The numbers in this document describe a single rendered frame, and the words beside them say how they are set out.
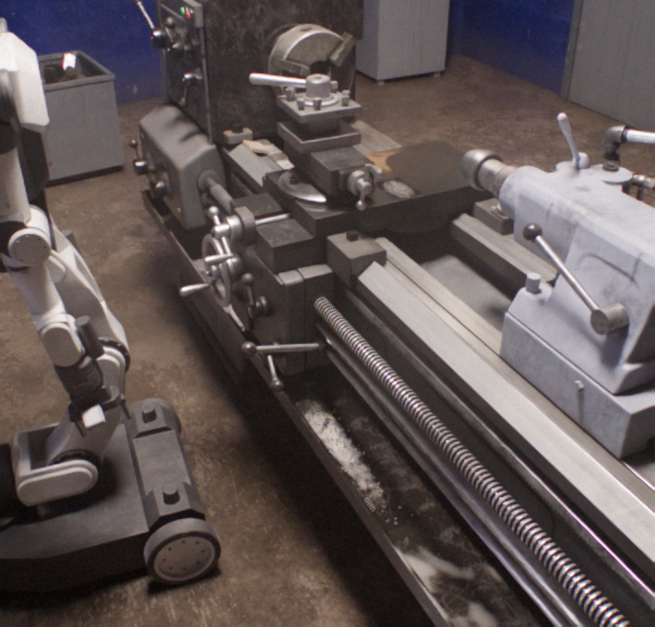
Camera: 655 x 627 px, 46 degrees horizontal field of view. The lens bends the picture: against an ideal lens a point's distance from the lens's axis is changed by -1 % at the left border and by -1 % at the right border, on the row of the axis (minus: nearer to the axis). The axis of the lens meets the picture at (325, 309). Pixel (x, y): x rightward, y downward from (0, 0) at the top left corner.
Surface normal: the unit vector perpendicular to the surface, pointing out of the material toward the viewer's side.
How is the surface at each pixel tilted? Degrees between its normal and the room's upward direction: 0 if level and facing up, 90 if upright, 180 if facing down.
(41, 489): 90
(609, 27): 90
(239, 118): 90
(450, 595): 0
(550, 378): 90
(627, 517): 36
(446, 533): 0
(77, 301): 115
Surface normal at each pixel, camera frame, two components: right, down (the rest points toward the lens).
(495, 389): -0.53, -0.55
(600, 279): -0.87, 0.03
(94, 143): 0.53, 0.45
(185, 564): 0.34, 0.50
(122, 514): 0.00, -0.84
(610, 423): -0.90, 0.24
